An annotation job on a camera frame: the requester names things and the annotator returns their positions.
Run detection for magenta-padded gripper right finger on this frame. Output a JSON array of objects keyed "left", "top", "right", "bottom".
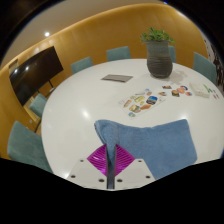
[{"left": 113, "top": 143, "right": 156, "bottom": 190}]

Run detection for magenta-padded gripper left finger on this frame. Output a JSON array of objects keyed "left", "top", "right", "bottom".
[{"left": 66, "top": 143, "right": 111, "bottom": 190}]

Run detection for blue terry towel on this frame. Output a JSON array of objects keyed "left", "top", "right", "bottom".
[{"left": 93, "top": 118, "right": 198, "bottom": 181}]

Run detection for white sheet of colourful stickers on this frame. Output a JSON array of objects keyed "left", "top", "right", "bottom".
[{"left": 118, "top": 87, "right": 167, "bottom": 120}]

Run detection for teal chairs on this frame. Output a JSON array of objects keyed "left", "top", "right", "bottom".
[{"left": 6, "top": 45, "right": 218, "bottom": 174}]

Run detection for flat white box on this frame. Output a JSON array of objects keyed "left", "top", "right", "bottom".
[{"left": 188, "top": 81, "right": 211, "bottom": 99}]

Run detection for grey ribbed pot with plant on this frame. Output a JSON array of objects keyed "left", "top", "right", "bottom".
[{"left": 139, "top": 26, "right": 176, "bottom": 79}]

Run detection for black wall screen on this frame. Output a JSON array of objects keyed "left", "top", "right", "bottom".
[{"left": 8, "top": 45, "right": 65, "bottom": 107}]

